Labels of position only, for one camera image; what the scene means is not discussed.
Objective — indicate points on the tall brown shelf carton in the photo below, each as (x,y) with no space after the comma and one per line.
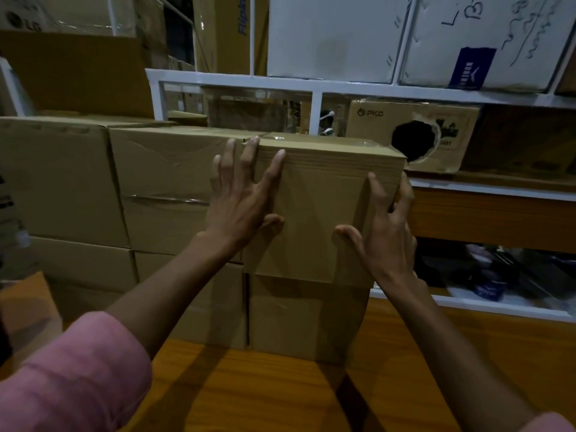
(225,31)

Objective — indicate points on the pink shirt sleeve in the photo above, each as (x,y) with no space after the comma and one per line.
(549,422)
(67,377)

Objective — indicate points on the crumpled brown cardboard box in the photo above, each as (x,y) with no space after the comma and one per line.
(247,114)

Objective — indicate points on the wooden drawer panel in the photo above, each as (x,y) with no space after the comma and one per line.
(490,220)

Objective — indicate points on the pink right shirt sleeve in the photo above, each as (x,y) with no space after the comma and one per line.
(549,422)

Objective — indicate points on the plain brown cardboard box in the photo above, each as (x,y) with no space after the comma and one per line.
(324,193)
(85,265)
(58,175)
(301,319)
(166,175)
(216,301)

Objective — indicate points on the pink left shirt sleeve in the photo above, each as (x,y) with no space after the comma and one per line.
(67,377)

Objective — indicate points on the person's left hand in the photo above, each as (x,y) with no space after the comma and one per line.
(238,211)

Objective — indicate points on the person's right hand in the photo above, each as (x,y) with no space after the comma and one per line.
(389,251)

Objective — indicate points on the person's left forearm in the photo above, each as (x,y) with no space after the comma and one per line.
(166,292)

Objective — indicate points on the plain white carton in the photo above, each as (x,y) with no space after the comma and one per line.
(333,35)

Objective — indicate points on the person's right forearm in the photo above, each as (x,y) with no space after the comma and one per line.
(454,359)

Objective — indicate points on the plastic wrapped brown carton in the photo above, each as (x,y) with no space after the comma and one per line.
(85,13)

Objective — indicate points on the white metal shelf rack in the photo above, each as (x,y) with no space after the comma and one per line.
(360,87)

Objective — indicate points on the Pico box with hole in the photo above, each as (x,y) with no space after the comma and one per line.
(373,130)

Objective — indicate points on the white carton with handwriting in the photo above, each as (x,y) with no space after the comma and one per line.
(531,71)

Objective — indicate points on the dark brown cardboard box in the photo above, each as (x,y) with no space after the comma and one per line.
(517,139)

